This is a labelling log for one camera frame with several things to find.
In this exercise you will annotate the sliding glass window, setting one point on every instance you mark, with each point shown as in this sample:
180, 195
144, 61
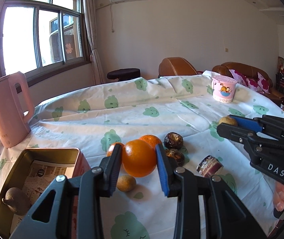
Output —
42, 37

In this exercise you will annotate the dark brown wrinkled fruit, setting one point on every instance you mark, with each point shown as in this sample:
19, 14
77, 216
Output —
173, 140

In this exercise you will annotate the black round stool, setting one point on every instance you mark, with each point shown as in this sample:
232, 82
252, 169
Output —
124, 74

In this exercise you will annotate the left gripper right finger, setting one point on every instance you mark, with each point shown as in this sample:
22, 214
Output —
225, 214

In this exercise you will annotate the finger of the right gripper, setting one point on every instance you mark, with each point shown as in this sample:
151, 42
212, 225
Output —
266, 124
255, 145

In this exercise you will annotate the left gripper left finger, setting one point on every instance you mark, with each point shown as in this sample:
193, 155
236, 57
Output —
52, 214

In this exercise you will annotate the pink electric kettle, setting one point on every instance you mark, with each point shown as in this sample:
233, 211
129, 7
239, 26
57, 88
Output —
14, 126

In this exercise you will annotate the pink metal tin box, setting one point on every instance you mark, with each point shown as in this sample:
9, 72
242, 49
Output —
19, 172

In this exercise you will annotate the brown leather armchair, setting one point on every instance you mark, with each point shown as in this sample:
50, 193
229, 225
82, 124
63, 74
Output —
172, 66

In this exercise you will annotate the right human hand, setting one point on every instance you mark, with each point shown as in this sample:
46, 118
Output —
278, 197

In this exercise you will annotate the small green-brown round fruit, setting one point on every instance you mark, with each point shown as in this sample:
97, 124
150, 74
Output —
126, 183

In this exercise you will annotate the large orange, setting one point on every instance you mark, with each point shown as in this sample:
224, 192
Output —
138, 158

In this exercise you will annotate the brown leather sofa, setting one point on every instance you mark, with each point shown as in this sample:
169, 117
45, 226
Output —
251, 77

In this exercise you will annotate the pink floral cushion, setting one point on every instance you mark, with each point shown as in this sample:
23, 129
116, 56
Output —
263, 83
246, 81

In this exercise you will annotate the beige right curtain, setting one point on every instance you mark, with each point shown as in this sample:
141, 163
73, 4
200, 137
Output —
89, 7

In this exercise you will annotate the small oval orange kumquat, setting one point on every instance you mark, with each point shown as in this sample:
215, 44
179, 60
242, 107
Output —
111, 148

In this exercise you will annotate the white green-cloud tablecloth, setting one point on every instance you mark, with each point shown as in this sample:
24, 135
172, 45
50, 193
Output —
93, 118

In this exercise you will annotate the pink cartoon cup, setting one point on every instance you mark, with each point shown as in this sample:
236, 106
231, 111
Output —
223, 88

